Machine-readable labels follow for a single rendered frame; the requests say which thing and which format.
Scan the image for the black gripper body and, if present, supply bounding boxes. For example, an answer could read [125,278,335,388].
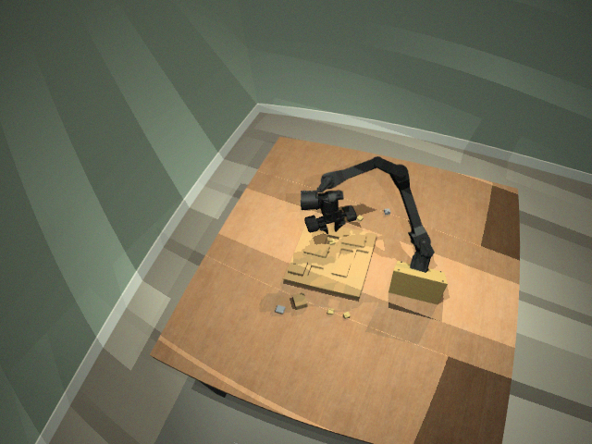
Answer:
[304,205,357,233]

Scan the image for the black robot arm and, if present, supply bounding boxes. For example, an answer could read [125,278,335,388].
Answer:
[301,156,434,273]

